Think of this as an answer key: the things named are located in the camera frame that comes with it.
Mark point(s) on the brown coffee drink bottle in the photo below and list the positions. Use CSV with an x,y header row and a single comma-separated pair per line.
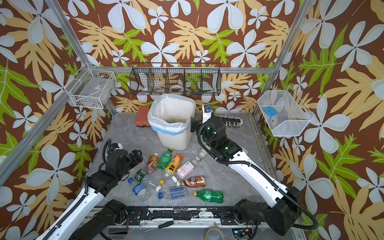
x,y
193,182

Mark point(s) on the orange label juice bottle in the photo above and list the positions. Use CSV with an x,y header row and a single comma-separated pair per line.
x,y
172,166

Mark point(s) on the red yellow label tea bottle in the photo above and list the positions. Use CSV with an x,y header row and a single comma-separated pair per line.
x,y
152,163

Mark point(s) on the tape roll front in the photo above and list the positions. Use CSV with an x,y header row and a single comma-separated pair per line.
x,y
215,233

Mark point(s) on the clear bottle green white label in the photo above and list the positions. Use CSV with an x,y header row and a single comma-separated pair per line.
x,y
202,153

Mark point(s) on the white wire basket left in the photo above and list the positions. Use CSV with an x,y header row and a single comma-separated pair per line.
x,y
91,88

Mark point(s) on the dark green label water bottle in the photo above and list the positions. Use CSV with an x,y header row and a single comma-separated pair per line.
x,y
147,180

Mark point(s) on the blue label water bottle front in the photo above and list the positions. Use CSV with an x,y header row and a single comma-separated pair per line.
x,y
173,193

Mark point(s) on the green soda bottle front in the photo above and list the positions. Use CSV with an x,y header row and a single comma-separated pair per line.
x,y
210,196

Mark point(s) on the black wire wall basket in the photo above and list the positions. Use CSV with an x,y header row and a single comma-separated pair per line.
x,y
198,79

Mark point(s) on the black handle screwdriver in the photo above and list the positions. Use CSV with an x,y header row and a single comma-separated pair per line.
x,y
164,225

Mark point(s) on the small green soda bottle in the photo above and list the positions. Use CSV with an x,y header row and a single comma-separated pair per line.
x,y
165,159

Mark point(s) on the blue object in basket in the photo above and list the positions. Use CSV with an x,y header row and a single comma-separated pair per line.
x,y
270,111

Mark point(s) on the red plastic tool case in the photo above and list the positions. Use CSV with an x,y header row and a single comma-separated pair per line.
x,y
142,117

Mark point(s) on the white mesh basket right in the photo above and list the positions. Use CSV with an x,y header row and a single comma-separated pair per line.
x,y
293,114

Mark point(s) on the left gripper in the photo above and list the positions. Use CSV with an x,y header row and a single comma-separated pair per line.
x,y
139,156

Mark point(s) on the pink label clear bottle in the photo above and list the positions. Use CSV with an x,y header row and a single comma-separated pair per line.
x,y
187,168

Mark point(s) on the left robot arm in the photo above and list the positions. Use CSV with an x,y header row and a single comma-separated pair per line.
x,y
69,225

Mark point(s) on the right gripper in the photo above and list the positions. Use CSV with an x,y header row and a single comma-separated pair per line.
x,y
196,124

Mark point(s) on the white plastic trash bin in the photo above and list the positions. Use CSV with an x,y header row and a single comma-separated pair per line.
x,y
177,142

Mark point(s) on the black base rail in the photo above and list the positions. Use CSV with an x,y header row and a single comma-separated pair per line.
x,y
222,216

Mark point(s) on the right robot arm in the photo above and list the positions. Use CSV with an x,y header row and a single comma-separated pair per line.
x,y
281,208

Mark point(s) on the blue label water bottle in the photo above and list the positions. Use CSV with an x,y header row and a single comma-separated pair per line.
x,y
173,193
138,189

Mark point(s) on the socket set on rail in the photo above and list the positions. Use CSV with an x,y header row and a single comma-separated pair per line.
x,y
231,121

